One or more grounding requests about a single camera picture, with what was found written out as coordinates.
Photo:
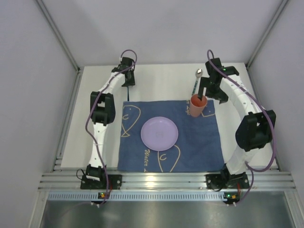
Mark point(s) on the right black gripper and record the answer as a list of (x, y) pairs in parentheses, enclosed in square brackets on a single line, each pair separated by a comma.
[(204, 81)]

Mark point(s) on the spoon with patterned blue handle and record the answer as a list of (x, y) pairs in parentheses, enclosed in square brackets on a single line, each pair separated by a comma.
[(198, 75)]

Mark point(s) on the blue fish-print cloth placemat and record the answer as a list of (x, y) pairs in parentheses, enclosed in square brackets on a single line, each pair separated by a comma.
[(197, 149)]

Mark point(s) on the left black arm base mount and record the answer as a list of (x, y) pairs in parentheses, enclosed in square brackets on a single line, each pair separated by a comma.
[(115, 182)]

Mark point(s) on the aluminium front rail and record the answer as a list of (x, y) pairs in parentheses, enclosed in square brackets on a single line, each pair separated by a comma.
[(267, 181)]

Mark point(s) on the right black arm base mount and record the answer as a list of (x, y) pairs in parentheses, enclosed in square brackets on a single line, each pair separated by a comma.
[(218, 182)]

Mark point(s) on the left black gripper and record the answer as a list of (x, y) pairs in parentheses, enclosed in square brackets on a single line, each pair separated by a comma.
[(129, 79)]

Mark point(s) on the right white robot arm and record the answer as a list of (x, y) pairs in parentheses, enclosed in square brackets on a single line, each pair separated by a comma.
[(255, 130)]

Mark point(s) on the orange plastic cup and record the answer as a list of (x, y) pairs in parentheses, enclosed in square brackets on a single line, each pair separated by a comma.
[(197, 105)]

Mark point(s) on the purple plastic plate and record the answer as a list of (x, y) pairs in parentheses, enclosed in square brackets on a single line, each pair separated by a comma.
[(159, 133)]

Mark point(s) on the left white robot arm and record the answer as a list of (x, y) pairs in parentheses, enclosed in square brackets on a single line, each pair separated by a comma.
[(102, 114)]

